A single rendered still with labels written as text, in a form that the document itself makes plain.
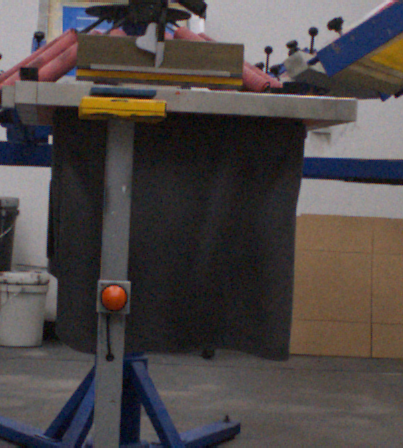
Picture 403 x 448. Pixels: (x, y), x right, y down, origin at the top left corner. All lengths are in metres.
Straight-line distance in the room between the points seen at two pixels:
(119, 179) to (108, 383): 0.32
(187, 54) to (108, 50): 0.17
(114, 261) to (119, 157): 0.16
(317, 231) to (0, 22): 1.99
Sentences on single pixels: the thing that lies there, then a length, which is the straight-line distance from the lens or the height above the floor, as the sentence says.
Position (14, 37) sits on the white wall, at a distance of 7.01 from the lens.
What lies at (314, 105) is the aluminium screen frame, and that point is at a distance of 2.29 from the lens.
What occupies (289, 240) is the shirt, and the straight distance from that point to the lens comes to 2.37.
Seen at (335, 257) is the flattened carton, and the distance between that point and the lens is 7.07.
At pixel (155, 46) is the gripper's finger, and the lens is 2.83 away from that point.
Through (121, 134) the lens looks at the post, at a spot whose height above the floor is 0.90.
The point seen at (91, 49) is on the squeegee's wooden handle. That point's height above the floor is 1.11.
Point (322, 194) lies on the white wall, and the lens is 7.12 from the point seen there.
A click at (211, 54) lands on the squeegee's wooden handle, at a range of 2.86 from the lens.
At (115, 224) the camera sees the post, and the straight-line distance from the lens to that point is 2.05.
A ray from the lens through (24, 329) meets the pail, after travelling 6.66.
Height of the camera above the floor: 0.82
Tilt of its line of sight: 3 degrees down
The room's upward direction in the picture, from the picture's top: 3 degrees clockwise
